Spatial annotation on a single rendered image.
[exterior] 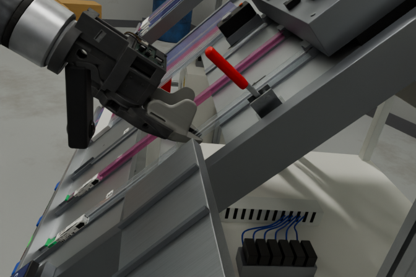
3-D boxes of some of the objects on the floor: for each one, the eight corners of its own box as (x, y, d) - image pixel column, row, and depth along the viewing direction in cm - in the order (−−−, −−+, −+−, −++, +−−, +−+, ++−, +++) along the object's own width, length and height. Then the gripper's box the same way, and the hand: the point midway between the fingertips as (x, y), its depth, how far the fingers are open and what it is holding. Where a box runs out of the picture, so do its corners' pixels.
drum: (172, 33, 573) (177, -27, 533) (197, 42, 537) (205, -21, 497) (142, 34, 530) (145, -30, 491) (167, 44, 494) (173, -24, 454)
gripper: (72, 14, 34) (234, 120, 41) (93, 2, 43) (223, 90, 50) (35, 80, 37) (194, 169, 44) (62, 56, 46) (190, 133, 53)
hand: (190, 137), depth 47 cm, fingers closed, pressing on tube
